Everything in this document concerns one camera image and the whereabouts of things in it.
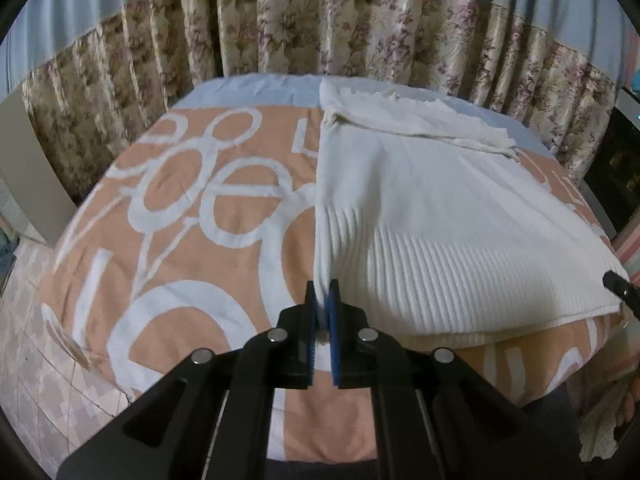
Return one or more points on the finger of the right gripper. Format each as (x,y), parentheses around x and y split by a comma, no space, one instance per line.
(624,290)

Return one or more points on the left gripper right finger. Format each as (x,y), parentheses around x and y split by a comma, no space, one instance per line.
(434,416)

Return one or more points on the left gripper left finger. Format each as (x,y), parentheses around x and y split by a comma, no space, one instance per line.
(210,416)

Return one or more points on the white knit sweater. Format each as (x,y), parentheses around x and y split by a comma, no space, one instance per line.
(426,218)

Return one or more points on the striped pink cloth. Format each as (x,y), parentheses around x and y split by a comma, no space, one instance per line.
(627,247)

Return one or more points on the black appliance with silver top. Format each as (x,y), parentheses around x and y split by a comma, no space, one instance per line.
(612,181)

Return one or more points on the orange white patterned bedspread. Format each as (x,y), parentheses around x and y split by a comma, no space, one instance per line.
(203,231)

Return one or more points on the beige cabinet at left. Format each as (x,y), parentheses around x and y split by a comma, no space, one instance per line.
(29,176)

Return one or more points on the floral and blue curtain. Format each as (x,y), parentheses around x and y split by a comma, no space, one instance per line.
(94,74)

